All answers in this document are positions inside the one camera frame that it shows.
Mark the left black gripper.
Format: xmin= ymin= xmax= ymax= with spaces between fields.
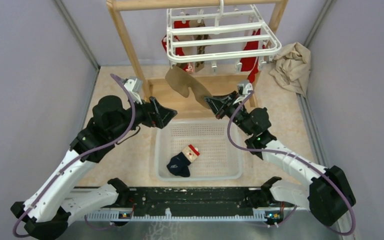
xmin=110 ymin=91 xmax=178 ymax=140

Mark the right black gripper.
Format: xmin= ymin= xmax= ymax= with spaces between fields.
xmin=203 ymin=90 xmax=254 ymax=136

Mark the tan brown sock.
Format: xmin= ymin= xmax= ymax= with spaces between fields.
xmin=165 ymin=66 xmax=213 ymax=109

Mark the white plastic basket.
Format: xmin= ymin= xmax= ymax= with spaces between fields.
xmin=154 ymin=119 xmax=244 ymax=182

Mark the navy santa sock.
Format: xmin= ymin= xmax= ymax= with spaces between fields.
xmin=166 ymin=144 xmax=200 ymax=178

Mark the white clip drying hanger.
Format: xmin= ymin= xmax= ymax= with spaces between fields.
xmin=162 ymin=0 xmax=283 ymax=73

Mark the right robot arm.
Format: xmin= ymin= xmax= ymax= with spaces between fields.
xmin=204 ymin=91 xmax=356 ymax=227

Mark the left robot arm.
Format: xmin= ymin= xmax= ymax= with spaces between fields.
xmin=10 ymin=95 xmax=177 ymax=240

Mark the wooden hanger stand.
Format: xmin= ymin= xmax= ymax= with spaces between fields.
xmin=106 ymin=0 xmax=287 ymax=119

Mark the pink clothespin clip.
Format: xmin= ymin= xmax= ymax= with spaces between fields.
xmin=185 ymin=64 xmax=194 ymax=73

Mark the red sock right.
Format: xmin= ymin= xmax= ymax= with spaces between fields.
xmin=238 ymin=29 xmax=266 ymax=84

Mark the brown argyle sock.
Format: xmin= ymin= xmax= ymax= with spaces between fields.
xmin=191 ymin=19 xmax=211 ymax=73

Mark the beige crumpled cloth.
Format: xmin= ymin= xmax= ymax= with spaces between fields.
xmin=269 ymin=42 xmax=311 ymax=97

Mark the red santa sock left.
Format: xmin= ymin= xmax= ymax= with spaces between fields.
xmin=161 ymin=19 xmax=195 ymax=73

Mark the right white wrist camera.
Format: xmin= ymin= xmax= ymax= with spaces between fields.
xmin=237 ymin=79 xmax=254 ymax=98

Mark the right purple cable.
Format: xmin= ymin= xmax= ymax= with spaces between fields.
xmin=226 ymin=90 xmax=357 ymax=237

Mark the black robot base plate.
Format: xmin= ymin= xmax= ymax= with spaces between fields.
xmin=89 ymin=186 xmax=292 ymax=223

